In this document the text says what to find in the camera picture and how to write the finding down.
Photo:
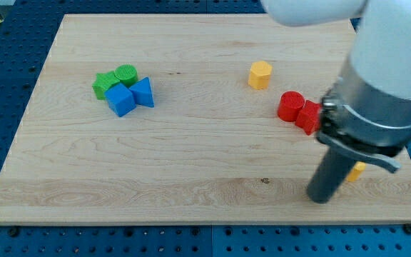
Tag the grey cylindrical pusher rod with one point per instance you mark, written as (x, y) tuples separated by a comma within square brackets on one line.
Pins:
[(329, 175)]

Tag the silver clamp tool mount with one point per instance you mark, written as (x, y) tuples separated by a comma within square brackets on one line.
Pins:
[(360, 122)]

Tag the yellow heart block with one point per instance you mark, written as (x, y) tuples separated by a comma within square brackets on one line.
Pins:
[(356, 171)]

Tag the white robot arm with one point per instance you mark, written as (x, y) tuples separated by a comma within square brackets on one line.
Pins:
[(381, 51)]

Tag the red star block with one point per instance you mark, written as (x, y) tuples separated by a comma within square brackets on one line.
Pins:
[(309, 117)]

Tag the red cylinder block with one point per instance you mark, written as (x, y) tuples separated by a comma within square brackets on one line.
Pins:
[(291, 102)]

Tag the yellow hexagon block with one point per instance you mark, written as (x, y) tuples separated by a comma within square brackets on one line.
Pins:
[(259, 75)]

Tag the wooden board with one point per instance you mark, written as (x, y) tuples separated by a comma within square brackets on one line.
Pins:
[(212, 150)]

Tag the blue triangle block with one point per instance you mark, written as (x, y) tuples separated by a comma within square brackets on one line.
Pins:
[(142, 92)]

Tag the blue cube block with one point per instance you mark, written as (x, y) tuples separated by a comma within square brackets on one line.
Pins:
[(120, 99)]

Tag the green cylinder block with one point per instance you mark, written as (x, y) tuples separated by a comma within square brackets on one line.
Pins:
[(126, 74)]

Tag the green star block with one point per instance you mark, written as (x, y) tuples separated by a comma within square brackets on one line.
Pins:
[(103, 82)]

